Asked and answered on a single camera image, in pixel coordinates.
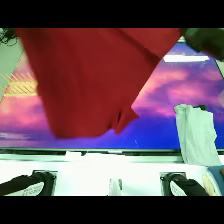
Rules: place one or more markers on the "red T-shirt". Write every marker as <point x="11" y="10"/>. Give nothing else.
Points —
<point x="86" y="76"/>

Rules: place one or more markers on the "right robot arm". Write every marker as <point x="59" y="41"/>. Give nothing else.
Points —
<point x="181" y="186"/>

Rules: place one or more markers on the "pale grey garment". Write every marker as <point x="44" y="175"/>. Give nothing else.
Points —
<point x="196" y="136"/>

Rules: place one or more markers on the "blue garment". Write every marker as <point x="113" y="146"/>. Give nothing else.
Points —
<point x="217" y="180"/>

